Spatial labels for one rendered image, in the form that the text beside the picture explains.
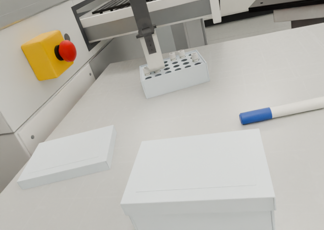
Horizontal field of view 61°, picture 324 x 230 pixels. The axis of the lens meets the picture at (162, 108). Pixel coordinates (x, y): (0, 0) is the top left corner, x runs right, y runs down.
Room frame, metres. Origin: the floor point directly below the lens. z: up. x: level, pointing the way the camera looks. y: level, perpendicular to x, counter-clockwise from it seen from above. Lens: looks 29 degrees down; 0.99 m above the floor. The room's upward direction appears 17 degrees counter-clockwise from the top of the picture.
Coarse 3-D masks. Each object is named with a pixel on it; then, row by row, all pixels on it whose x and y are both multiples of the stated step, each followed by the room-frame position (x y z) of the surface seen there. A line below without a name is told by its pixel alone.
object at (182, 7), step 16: (160, 0) 0.66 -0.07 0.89; (176, 0) 0.65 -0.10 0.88; (192, 0) 0.64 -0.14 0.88; (208, 0) 0.63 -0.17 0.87; (96, 16) 0.71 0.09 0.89; (112, 16) 0.70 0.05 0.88; (128, 16) 0.69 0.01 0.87; (160, 16) 0.66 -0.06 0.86; (176, 16) 0.65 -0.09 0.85; (192, 16) 0.64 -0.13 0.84; (208, 16) 0.63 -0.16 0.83; (96, 32) 0.72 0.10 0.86; (112, 32) 0.70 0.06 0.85; (128, 32) 0.69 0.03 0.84
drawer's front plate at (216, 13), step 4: (212, 0) 0.61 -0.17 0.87; (216, 0) 0.60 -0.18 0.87; (220, 0) 0.81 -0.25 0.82; (212, 4) 0.61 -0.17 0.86; (216, 4) 0.60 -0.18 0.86; (220, 4) 0.75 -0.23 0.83; (212, 8) 0.61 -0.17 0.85; (216, 8) 0.61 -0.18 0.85; (220, 8) 0.70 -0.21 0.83; (212, 12) 0.61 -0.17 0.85; (216, 12) 0.61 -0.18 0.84; (220, 12) 0.65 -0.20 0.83; (212, 16) 0.61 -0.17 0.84; (216, 16) 0.61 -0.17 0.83; (220, 16) 0.61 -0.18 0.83; (216, 20) 0.61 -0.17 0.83; (220, 20) 0.60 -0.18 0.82
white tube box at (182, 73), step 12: (168, 60) 0.53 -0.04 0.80; (180, 60) 0.51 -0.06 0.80; (204, 60) 0.47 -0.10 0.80; (168, 72) 0.48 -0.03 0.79; (180, 72) 0.46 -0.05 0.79; (192, 72) 0.46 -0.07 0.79; (204, 72) 0.46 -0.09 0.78; (144, 84) 0.46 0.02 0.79; (156, 84) 0.46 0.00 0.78; (168, 84) 0.46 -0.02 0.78; (180, 84) 0.46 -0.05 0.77; (192, 84) 0.46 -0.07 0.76
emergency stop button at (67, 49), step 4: (60, 44) 0.51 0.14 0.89; (64, 44) 0.50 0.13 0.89; (68, 44) 0.51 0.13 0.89; (72, 44) 0.52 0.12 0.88; (60, 48) 0.50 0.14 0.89; (64, 48) 0.50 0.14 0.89; (68, 48) 0.50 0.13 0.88; (72, 48) 0.51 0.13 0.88; (60, 52) 0.50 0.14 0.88; (64, 52) 0.50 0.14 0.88; (68, 52) 0.50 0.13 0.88; (72, 52) 0.51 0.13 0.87; (76, 52) 0.52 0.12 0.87; (64, 56) 0.50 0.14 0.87; (68, 56) 0.50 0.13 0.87; (72, 56) 0.51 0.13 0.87; (68, 60) 0.50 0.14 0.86; (72, 60) 0.51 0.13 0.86
